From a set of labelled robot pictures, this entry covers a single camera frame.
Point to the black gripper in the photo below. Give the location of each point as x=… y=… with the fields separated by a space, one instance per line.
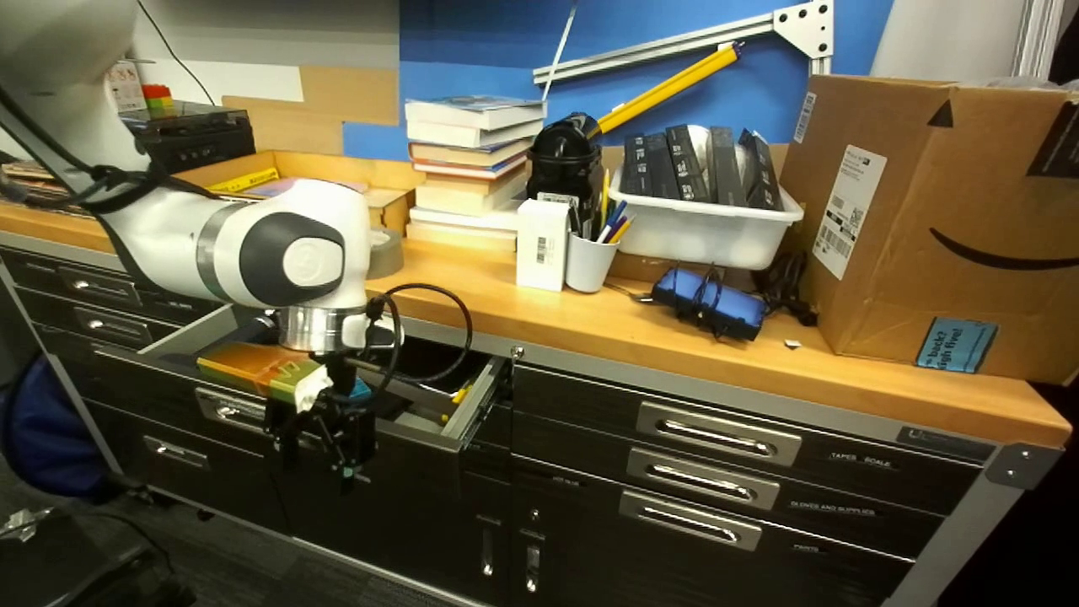
x=340 y=397

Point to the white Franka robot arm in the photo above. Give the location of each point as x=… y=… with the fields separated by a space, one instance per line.
x=189 y=238

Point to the open grey drawer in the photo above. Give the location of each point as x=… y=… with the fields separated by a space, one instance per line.
x=467 y=417

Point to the black drawer cabinet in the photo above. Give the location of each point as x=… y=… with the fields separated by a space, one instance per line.
x=695 y=507

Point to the orange flat box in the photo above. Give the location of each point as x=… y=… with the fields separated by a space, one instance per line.
x=249 y=365

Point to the dark blue bag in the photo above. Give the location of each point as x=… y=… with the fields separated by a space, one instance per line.
x=52 y=432

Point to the cream thick book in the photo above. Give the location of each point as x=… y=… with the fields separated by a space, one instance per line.
x=467 y=192

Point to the small white box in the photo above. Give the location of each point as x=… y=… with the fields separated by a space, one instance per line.
x=540 y=243

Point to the orange cover book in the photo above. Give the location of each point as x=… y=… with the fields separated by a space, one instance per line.
x=472 y=171

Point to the white pen cup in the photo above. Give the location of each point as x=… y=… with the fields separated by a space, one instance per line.
x=588 y=268

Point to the blue and orange book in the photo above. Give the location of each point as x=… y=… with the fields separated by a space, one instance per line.
x=472 y=153

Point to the black equipment case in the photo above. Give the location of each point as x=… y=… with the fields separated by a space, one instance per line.
x=196 y=135

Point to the brown cardboard sheet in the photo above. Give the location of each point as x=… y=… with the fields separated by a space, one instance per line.
x=325 y=107

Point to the white book with blue spine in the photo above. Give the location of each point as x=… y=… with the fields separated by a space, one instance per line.
x=472 y=135

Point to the pens in cup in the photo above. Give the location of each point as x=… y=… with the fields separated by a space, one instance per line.
x=600 y=221

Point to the white thick book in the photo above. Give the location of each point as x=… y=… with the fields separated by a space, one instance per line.
x=472 y=110

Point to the black handheld device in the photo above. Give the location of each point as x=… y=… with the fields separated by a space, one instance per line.
x=563 y=163

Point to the blue fabric pouch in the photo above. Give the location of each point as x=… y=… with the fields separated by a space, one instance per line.
x=708 y=302

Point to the white plastic bin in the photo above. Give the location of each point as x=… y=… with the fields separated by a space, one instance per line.
x=704 y=229

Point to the thin white rod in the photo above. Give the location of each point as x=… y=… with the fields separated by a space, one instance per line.
x=558 y=54

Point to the black parts in bin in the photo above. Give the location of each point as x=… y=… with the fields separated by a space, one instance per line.
x=695 y=163

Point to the yellow bar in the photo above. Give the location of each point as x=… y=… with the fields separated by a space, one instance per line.
x=661 y=88

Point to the blue label sticker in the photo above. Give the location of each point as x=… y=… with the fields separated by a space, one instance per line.
x=954 y=346

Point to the brown cardboard shipping box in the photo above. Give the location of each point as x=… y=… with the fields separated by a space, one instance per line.
x=966 y=202

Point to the grey duct tape roll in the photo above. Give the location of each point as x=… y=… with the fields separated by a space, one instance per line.
x=387 y=255

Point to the blue wall board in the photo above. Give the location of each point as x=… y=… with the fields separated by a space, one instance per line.
x=472 y=46

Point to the aluminium bracket frame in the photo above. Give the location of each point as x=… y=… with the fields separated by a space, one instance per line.
x=675 y=42

